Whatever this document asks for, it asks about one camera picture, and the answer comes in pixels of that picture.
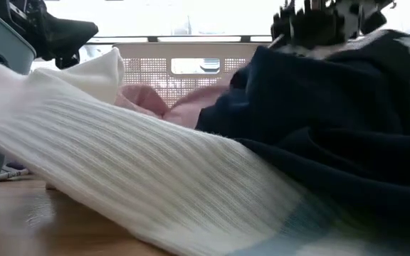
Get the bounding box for white perforated plastic basket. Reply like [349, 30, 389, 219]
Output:
[114, 42, 273, 107]

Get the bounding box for pink cloth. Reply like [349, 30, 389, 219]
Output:
[114, 83, 234, 129]

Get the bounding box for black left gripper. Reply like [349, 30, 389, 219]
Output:
[0, 0, 99, 70]

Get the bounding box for white ribbed blue-striped sock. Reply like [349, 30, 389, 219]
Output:
[0, 53, 405, 256]

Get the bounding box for navy cloth with white stripes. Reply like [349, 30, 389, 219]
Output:
[194, 30, 410, 246]

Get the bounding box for plain white cloth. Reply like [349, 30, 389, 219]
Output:
[30, 48, 126, 106]

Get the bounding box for black overhead frame beam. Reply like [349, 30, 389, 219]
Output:
[87, 34, 410, 44]

